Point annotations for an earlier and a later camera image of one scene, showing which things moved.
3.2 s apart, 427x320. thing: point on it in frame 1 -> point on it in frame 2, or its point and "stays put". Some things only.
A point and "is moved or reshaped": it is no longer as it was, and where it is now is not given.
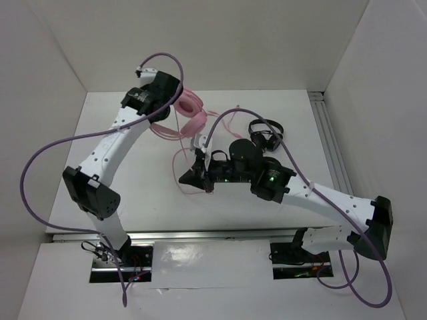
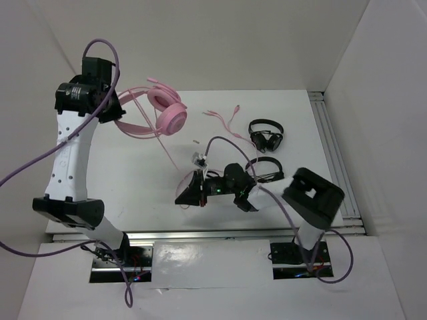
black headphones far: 259,139 stays put
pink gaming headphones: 189,105 is moved or reshaped
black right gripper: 194,177 -> 191,195
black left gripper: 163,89 -> 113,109
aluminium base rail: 149,239 stays put
